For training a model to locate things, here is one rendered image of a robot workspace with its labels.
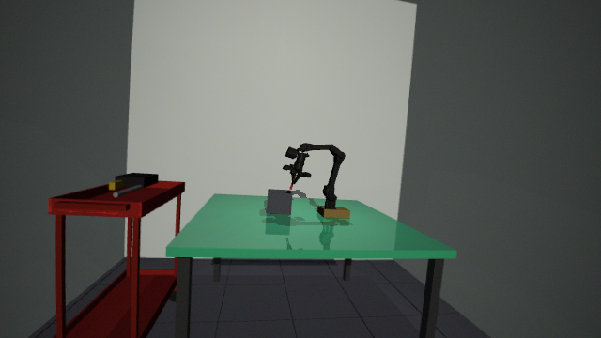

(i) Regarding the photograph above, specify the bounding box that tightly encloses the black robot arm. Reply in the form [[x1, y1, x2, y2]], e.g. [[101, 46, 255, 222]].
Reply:
[[285, 143, 346, 209]]

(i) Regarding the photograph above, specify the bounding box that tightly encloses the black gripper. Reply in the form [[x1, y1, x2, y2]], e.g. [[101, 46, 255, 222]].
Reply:
[[283, 160, 311, 184]]

